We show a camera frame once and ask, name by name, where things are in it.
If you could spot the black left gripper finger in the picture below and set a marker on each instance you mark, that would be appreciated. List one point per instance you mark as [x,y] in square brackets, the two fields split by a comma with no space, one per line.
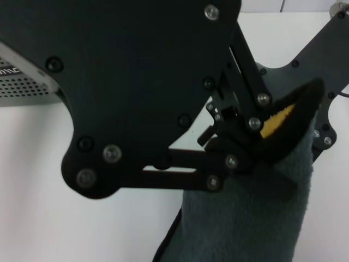
[191,161]
[251,76]

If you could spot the grey perforated plastic storage box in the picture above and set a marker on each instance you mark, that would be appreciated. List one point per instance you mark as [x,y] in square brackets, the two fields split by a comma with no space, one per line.
[24,90]

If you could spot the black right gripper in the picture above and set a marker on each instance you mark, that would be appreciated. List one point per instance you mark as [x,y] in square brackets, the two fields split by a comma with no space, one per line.
[327,49]

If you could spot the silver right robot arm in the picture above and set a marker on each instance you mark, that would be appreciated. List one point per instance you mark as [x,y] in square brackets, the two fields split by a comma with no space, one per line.
[339,5]

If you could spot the green towel with black edge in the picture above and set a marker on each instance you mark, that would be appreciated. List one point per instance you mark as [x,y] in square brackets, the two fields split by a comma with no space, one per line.
[245,213]

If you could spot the black brand label on box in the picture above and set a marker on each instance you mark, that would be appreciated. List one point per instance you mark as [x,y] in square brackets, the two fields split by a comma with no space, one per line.
[9,71]

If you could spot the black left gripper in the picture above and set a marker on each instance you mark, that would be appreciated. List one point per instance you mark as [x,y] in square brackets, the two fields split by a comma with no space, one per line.
[122,68]

